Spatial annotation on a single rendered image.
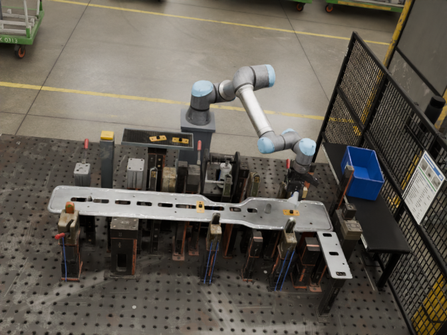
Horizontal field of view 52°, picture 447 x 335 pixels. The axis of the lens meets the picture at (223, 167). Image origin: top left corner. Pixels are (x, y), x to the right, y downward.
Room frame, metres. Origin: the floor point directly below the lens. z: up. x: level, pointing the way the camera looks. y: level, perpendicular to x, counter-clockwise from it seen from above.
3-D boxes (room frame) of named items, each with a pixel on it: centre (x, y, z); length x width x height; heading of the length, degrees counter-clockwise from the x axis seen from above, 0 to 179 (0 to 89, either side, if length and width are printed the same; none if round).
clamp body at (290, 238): (1.56, -0.36, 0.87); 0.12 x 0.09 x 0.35; 11
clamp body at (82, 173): (1.74, 0.69, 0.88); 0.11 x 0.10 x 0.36; 11
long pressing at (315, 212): (1.67, 0.09, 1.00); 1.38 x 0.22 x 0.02; 101
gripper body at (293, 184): (1.77, -0.35, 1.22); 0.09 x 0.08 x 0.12; 101
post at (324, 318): (1.43, -0.60, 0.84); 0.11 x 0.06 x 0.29; 11
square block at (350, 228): (1.70, -0.68, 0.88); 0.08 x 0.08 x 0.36; 11
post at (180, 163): (1.88, 0.21, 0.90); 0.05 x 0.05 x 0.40; 11
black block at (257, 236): (1.57, -0.22, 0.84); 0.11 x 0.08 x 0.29; 11
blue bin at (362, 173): (2.12, -0.76, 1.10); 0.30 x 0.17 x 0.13; 1
